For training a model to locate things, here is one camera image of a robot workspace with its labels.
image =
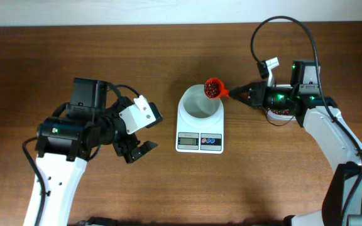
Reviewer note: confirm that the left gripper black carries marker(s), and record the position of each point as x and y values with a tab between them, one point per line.
122	149

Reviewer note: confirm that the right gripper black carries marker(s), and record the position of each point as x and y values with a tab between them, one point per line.
259	95

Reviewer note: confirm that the orange measuring scoop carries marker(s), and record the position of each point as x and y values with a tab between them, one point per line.
224	92

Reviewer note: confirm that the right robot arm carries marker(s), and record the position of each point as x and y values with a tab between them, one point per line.
322	119

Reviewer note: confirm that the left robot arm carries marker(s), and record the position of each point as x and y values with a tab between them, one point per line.
96	116

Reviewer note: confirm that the red beans in scoop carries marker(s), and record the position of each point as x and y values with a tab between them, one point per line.
212	89

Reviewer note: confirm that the white digital kitchen scale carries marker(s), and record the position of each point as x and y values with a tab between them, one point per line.
194	135

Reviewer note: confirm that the red beans in container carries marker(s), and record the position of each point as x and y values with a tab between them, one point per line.
281	112

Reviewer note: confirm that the clear plastic container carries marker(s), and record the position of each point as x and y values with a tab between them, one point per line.
274	117

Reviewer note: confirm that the white round bowl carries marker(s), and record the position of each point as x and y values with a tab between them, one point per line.
197	104

